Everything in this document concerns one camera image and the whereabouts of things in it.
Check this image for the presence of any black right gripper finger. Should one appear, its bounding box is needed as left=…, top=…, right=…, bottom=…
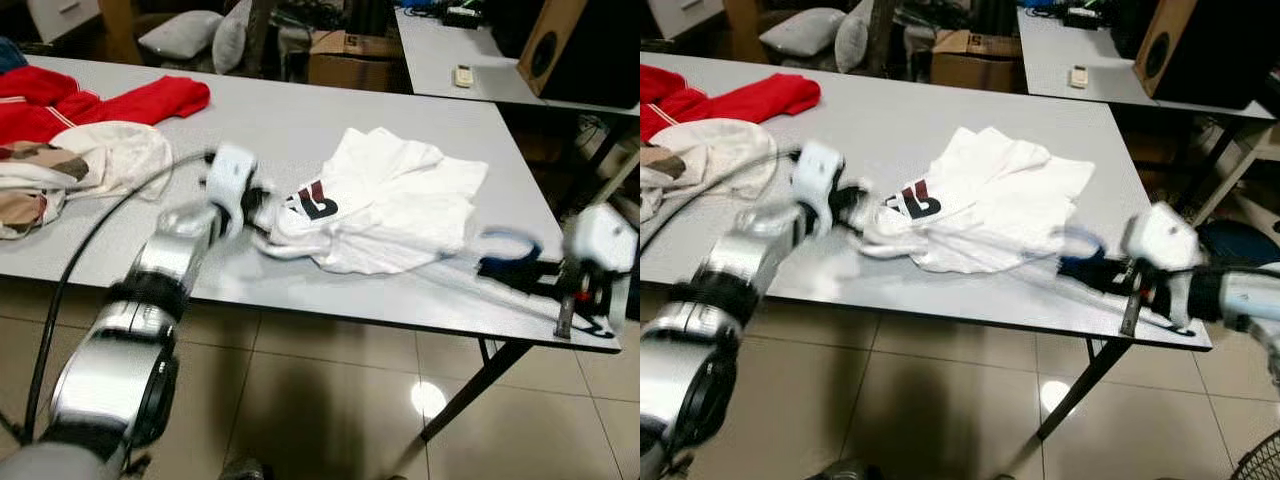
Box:
left=480, top=270, right=561, bottom=295
left=1060, top=268, right=1134, bottom=295
left=480, top=258, right=561, bottom=279
left=1060, top=257, right=1134, bottom=279

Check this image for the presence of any blue wire hanger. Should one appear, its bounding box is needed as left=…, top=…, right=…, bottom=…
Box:
left=1040, top=226, right=1109, bottom=276
left=430, top=227, right=547, bottom=279

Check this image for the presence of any white t-shirt with dark print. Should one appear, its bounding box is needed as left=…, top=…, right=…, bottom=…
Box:
left=862, top=126, right=1098, bottom=275
left=258, top=126, right=491, bottom=277

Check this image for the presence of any cream white garment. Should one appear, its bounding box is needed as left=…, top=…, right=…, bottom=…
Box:
left=45, top=120, right=176, bottom=201
left=650, top=117, right=781, bottom=201

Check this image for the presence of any black metal table leg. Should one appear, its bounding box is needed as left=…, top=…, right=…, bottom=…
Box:
left=420, top=338, right=536, bottom=443
left=1035, top=338, right=1136, bottom=443

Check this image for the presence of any red jacket with white stripes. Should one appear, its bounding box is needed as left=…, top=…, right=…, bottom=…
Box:
left=640, top=65, right=823, bottom=143
left=0, top=65, right=212, bottom=147

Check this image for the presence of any brown cardboard box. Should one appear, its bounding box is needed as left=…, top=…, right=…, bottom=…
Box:
left=307, top=30, right=406, bottom=93
left=930, top=30, right=1023, bottom=93

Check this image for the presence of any narrow grey pillow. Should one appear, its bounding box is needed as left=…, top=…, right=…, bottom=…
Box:
left=212, top=0, right=253, bottom=76
left=835, top=0, right=873, bottom=73

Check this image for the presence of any wide grey pillow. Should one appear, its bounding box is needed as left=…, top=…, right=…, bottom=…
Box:
left=760, top=8, right=847, bottom=57
left=137, top=10, right=224, bottom=59

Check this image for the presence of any grey side table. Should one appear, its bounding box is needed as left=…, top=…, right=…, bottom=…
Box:
left=1018, top=8, right=1280, bottom=121
left=395, top=8, right=641, bottom=116

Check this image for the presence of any wooden black loudspeaker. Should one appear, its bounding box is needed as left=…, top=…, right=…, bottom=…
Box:
left=1133, top=0, right=1280, bottom=111
left=517, top=0, right=641, bottom=109

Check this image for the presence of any grey robot foot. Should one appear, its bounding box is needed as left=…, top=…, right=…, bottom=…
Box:
left=812, top=458, right=883, bottom=480
left=217, top=458, right=273, bottom=480

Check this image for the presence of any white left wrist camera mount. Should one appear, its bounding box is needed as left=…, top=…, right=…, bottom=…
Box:
left=203, top=143, right=261, bottom=241
left=790, top=140, right=851, bottom=239

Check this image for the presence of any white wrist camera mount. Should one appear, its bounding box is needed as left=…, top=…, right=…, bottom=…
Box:
left=560, top=203, right=641, bottom=301
left=790, top=140, right=851, bottom=239
left=1120, top=202, right=1208, bottom=276
left=203, top=143, right=261, bottom=241

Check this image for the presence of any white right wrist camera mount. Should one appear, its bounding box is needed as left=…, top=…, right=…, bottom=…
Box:
left=560, top=203, right=641, bottom=301
left=1120, top=202, right=1208, bottom=276

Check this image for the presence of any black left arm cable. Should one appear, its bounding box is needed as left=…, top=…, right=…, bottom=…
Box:
left=20, top=150, right=216, bottom=446
left=640, top=150, right=803, bottom=253

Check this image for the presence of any black wire fan guard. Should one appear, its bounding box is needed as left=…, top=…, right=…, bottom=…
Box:
left=1227, top=430, right=1280, bottom=480

